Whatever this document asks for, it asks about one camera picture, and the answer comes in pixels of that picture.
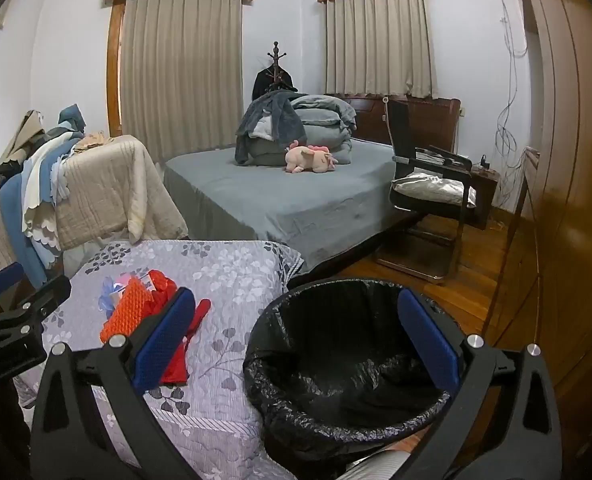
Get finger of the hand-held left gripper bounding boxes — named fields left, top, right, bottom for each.
left=0, top=274, right=72, bottom=367
left=0, top=261, right=25, bottom=311

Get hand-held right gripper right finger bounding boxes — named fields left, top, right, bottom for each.
left=397, top=289, right=563, bottom=480

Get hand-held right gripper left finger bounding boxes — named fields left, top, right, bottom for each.
left=30, top=287, right=197, bottom=480

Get red cloth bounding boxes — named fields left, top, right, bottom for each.
left=158, top=298, right=213, bottom=388

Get orange foam net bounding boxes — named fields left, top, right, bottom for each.
left=100, top=276, right=164, bottom=343

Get blue plastic bag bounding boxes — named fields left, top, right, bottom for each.
left=97, top=275, right=126, bottom=318

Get red plastic bag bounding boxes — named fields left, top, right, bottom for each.
left=143, top=269, right=179, bottom=306

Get bin with black liner bag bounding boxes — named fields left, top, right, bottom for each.
left=243, top=277, right=469, bottom=480

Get blue white scalloped cloth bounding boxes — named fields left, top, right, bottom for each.
left=0, top=135, right=84, bottom=286

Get floral grey covered table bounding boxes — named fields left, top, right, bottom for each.
left=13, top=240, right=304, bottom=480

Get beige quilted blanket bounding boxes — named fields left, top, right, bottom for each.
left=0, top=135, right=189, bottom=281

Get person's striped grey clothing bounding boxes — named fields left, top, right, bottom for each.
left=343, top=452, right=417, bottom=480

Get beige folded cloth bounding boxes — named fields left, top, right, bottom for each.
left=0, top=109, right=46, bottom=171

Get grey chair cushion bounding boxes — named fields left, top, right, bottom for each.
left=392, top=171, right=477, bottom=208

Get wooden nightstand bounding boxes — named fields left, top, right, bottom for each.
left=468, top=165, right=501, bottom=231

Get tan crumpled cloth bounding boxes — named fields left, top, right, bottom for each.
left=73, top=131, right=114, bottom=153

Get grey-blue cloth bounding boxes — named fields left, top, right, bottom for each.
left=46, top=104, right=87, bottom=141

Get bed with grey sheet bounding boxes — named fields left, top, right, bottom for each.
left=163, top=137, right=427, bottom=273

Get black cantilever chair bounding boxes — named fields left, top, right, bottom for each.
left=376, top=97, right=477, bottom=285

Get pink plush toy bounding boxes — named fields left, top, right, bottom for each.
left=284, top=140, right=339, bottom=175

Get wooden headboard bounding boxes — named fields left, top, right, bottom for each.
left=333, top=94, right=462, bottom=156

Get wooden wardrobe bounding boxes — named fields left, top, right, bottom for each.
left=486, top=0, right=592, bottom=411

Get folded grey duvet stack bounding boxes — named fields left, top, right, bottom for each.
left=246, top=94, right=357, bottom=167

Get wide beige curtain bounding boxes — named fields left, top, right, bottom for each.
left=120, top=0, right=244, bottom=163

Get dark grey fleece blanket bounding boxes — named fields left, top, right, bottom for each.
left=235, top=91, right=307, bottom=165

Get narrow beige curtain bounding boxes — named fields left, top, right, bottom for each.
left=325, top=0, right=439, bottom=100

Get wooden coat rack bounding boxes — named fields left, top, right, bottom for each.
left=266, top=41, right=287, bottom=93

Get hanging wall cables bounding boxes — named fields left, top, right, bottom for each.
left=493, top=0, right=529, bottom=211

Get wooden window frame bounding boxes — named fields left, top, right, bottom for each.
left=106, top=0, right=126, bottom=138

